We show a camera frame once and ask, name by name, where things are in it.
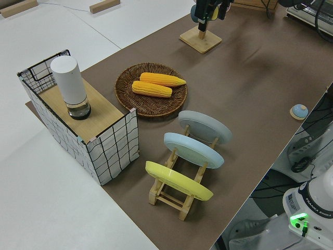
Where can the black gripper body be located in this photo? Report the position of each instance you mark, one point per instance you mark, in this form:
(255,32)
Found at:
(214,2)

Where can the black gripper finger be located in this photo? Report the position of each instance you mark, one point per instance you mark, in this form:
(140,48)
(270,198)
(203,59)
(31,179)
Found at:
(201,10)
(223,9)

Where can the wooden drawer cabinet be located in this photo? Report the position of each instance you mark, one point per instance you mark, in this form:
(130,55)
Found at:
(255,4)

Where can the teal and yellow round toy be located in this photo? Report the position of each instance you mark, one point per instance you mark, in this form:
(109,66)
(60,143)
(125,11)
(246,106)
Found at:
(193,13)

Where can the wooden stand with square base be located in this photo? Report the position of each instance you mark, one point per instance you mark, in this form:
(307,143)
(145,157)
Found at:
(200,41)

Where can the brown table mat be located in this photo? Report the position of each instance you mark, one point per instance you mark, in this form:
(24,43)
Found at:
(247,78)

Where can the yellow corn cob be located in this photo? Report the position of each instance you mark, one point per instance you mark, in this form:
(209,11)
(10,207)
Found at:
(151,89)
(164,79)

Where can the white countertop oven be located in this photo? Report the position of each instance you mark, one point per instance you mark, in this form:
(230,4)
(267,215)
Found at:
(307,14)

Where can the wooden block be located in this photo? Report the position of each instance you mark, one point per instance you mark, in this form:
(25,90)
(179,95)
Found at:
(104,5)
(18,7)

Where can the round wicker tray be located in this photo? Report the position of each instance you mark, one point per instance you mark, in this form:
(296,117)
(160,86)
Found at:
(153,106)

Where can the blue call bell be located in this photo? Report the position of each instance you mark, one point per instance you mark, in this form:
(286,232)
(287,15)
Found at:
(299,111)

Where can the light blue plate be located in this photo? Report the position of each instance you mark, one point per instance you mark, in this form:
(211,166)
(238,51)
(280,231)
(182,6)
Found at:
(192,149)

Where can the white cylindrical grinder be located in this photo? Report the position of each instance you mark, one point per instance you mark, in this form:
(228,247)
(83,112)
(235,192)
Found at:
(69,80)

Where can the grey power strip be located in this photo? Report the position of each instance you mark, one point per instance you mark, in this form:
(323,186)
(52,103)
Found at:
(299,153)

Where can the white grid-patterned box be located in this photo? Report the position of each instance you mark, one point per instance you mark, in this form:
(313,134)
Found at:
(114,151)

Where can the yellow plate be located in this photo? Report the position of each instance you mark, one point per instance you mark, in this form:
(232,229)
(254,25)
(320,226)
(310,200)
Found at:
(177,181)

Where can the wooden plate rack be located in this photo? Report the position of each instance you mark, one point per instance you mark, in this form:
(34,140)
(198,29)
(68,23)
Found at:
(169,201)

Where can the green lit plug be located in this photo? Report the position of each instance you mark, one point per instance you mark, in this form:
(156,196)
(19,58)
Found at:
(304,227)

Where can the grey base plate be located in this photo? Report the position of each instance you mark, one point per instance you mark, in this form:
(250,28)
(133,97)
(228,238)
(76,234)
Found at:
(247,229)

